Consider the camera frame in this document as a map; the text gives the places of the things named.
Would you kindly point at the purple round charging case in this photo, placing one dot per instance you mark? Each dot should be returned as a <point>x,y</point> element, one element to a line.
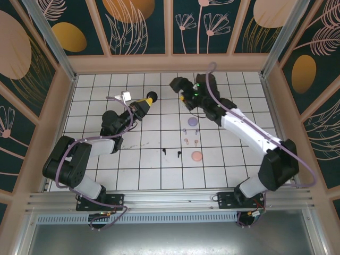
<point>192,121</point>

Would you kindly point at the black round charging case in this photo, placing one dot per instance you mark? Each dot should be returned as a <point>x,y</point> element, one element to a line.
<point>152,95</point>

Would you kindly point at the pink round charging case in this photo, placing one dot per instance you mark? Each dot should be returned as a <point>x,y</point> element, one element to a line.
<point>196,156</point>

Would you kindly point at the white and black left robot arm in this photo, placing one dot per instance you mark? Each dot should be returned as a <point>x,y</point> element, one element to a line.
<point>101,147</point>

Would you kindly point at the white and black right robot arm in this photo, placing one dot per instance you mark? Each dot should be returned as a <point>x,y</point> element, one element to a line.
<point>247,130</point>

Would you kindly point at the grey metal panel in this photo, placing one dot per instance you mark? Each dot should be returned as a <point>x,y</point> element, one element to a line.
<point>170,239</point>

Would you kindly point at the aluminium table side rail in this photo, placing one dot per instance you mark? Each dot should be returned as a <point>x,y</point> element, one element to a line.
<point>270,106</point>
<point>67,106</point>

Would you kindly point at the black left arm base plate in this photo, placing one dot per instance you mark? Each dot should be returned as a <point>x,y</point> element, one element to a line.
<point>117,200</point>

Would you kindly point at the aluminium mounting rail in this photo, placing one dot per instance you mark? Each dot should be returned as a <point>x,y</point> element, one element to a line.
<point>170,199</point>

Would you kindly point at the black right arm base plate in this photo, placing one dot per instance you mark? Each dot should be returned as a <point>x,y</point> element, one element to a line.
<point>225,200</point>

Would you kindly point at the aluminium frame post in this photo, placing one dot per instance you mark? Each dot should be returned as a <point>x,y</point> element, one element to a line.
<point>53,45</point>
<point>281,40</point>

